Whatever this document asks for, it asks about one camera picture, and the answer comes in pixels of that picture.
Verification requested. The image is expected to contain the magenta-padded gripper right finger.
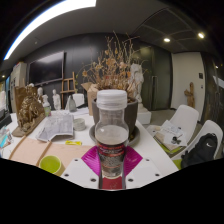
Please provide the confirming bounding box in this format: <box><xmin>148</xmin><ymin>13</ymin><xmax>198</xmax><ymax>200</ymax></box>
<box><xmin>121</xmin><ymin>145</ymin><xmax>165</xmax><ymax>190</ymax></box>

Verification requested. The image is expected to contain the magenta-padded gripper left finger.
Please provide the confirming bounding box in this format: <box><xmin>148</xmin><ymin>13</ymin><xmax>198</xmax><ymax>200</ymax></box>
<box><xmin>59</xmin><ymin>145</ymin><xmax>103</xmax><ymax>190</ymax></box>

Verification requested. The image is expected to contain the clear plastic drink bottle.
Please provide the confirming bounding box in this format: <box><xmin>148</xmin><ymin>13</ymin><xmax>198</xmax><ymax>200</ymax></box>
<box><xmin>94</xmin><ymin>89</ymin><xmax>130</xmax><ymax>179</ymax></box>

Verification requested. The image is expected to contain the small yellow packet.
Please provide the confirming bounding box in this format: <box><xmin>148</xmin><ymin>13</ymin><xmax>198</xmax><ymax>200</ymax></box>
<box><xmin>64</xmin><ymin>140</ymin><xmax>83</xmax><ymax>146</ymax></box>

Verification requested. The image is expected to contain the yellow-green mug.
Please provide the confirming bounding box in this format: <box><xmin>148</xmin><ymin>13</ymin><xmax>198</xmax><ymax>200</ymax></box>
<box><xmin>38</xmin><ymin>154</ymin><xmax>67</xmax><ymax>177</ymax></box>

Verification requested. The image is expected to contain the grey pot saucer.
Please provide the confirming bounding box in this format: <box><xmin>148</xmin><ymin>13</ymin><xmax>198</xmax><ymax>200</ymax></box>
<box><xmin>88</xmin><ymin>123</ymin><xmax>141</xmax><ymax>148</ymax></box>

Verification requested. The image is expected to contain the white papers stack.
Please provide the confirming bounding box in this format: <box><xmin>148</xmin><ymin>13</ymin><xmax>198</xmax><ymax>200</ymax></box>
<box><xmin>154</xmin><ymin>119</ymin><xmax>188</xmax><ymax>153</ymax></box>

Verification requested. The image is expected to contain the small white round container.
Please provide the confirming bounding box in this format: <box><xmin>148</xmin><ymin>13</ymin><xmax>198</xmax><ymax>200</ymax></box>
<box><xmin>73</xmin><ymin>117</ymin><xmax>87</xmax><ymax>132</ymax></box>

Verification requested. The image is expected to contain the printed newspaper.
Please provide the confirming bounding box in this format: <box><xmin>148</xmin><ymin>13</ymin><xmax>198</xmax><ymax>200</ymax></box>
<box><xmin>35</xmin><ymin>113</ymin><xmax>75</xmax><ymax>143</ymax></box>

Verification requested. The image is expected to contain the light wooden drawing board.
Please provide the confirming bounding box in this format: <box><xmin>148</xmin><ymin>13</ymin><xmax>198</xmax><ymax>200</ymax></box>
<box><xmin>8</xmin><ymin>135</ymin><xmax>96</xmax><ymax>171</ymax></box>

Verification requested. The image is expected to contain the black backpack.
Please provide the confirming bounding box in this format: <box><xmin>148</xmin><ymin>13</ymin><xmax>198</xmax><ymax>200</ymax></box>
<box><xmin>180</xmin><ymin>132</ymin><xmax>219</xmax><ymax>169</ymax></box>

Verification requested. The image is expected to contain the grey spray bottle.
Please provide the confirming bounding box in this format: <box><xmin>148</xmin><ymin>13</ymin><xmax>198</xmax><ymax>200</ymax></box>
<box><xmin>67</xmin><ymin>94</ymin><xmax>78</xmax><ymax>113</ymax></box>

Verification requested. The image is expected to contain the white plastic chair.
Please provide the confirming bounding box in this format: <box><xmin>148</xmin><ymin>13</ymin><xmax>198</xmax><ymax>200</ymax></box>
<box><xmin>173</xmin><ymin>119</ymin><xmax>224</xmax><ymax>171</ymax></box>
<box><xmin>166</xmin><ymin>104</ymin><xmax>200</xmax><ymax>154</ymax></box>
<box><xmin>72</xmin><ymin>93</ymin><xmax>85</xmax><ymax>108</ymax></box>

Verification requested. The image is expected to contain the green translucent bottle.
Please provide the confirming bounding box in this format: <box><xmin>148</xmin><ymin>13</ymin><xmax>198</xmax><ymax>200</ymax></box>
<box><xmin>42</xmin><ymin>99</ymin><xmax>52</xmax><ymax>117</ymax></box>

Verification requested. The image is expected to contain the brown cardboard box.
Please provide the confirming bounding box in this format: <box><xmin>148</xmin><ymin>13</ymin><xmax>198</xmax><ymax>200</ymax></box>
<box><xmin>80</xmin><ymin>81</ymin><xmax>99</xmax><ymax>116</ymax></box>

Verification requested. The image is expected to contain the white plaster figurine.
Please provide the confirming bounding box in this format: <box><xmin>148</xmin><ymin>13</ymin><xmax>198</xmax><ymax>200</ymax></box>
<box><xmin>52</xmin><ymin>88</ymin><xmax>62</xmax><ymax>111</ymax></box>

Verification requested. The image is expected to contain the golden brown relief sculpture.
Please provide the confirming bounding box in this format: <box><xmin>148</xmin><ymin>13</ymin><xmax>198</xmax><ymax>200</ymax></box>
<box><xmin>11</xmin><ymin>85</ymin><xmax>46</xmax><ymax>138</ymax></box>

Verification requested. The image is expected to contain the wooden easel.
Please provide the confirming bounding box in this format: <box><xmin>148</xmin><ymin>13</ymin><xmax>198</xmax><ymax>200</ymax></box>
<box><xmin>59</xmin><ymin>71</ymin><xmax>78</xmax><ymax>109</ymax></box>

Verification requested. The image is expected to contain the tall white plaster statue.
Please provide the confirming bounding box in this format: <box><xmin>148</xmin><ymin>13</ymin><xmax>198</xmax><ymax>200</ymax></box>
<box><xmin>129</xmin><ymin>63</ymin><xmax>153</xmax><ymax>125</ymax></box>

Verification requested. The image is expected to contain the white plaster bust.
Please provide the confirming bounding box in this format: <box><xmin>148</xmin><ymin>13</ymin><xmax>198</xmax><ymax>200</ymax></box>
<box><xmin>36</xmin><ymin>87</ymin><xmax>44</xmax><ymax>100</ymax></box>

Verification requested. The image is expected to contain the black flat case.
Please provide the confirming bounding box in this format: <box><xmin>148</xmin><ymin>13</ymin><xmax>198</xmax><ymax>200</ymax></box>
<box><xmin>0</xmin><ymin>108</ymin><xmax>13</xmax><ymax>129</ymax></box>

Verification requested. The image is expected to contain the dried plant in grey pot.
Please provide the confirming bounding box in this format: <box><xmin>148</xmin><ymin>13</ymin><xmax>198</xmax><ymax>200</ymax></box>
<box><xmin>78</xmin><ymin>31</ymin><xmax>148</xmax><ymax>138</ymax></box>

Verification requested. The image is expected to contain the long ceiling light strip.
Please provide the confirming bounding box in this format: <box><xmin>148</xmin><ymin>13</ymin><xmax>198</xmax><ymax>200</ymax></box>
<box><xmin>3</xmin><ymin>0</ymin><xmax>98</xmax><ymax>61</ymax></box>

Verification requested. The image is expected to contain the wooden figure on wall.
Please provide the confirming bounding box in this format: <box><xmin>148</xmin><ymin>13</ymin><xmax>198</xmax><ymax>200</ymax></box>
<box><xmin>184</xmin><ymin>81</ymin><xmax>196</xmax><ymax>109</ymax></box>

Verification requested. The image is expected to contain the black wall screen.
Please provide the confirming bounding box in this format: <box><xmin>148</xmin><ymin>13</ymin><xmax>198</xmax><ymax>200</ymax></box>
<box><xmin>28</xmin><ymin>50</ymin><xmax>65</xmax><ymax>86</ymax></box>

